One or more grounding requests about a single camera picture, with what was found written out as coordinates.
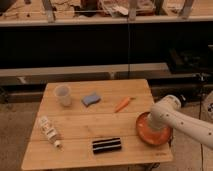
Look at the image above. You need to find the orange ceramic bowl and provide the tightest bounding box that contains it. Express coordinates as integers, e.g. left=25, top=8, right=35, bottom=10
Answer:
left=136, top=112, right=172, bottom=146

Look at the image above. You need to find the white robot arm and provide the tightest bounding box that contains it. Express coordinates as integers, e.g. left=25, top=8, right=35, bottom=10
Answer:
left=148, top=95, right=213, bottom=150

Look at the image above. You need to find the blue sponge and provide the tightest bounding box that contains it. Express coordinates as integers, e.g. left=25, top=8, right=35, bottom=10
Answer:
left=82, top=93, right=101, bottom=107

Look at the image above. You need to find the orange toy carrot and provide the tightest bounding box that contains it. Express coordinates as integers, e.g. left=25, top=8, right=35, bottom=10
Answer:
left=114, top=97, right=135, bottom=113

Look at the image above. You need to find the wooden folding table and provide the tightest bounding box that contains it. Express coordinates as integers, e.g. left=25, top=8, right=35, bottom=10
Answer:
left=22, top=79, right=173, bottom=171

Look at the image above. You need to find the black white striped block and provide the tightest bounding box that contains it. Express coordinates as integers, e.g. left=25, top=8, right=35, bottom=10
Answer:
left=92, top=138, right=122, bottom=154

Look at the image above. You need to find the white plastic bottle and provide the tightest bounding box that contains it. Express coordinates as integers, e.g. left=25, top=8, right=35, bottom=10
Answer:
left=38, top=116, right=62, bottom=148

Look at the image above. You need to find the long metal shelf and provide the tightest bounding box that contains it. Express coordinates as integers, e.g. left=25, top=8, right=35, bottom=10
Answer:
left=0, top=0, right=213, bottom=27

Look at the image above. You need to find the black hanging cable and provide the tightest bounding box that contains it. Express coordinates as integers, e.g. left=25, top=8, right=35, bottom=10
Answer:
left=126, top=18, right=132, bottom=80

